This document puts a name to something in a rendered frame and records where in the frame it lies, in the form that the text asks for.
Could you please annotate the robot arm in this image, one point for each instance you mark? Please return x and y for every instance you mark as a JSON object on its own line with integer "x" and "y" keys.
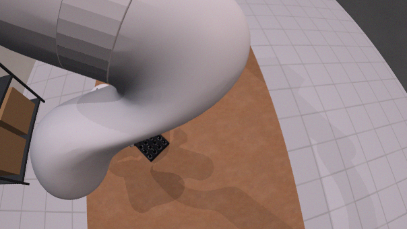
{"x": 168, "y": 60}

